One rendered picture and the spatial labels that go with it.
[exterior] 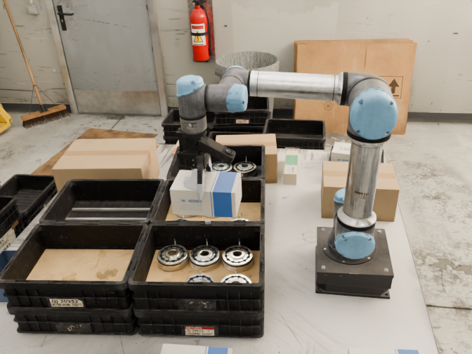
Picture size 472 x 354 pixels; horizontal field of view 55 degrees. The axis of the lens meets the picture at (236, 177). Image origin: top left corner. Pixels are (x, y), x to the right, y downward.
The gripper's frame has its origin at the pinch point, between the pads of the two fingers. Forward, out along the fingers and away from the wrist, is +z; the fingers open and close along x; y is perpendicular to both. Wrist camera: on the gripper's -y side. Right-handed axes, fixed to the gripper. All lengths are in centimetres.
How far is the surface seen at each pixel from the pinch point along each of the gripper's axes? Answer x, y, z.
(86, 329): 27, 36, 37
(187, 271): 8.0, 7.0, 27.7
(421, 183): -195, -116, 112
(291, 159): -86, -22, 35
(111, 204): -28, 48, 28
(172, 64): -314, 106, 56
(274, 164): -71, -15, 30
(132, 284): 25.7, 18.1, 17.6
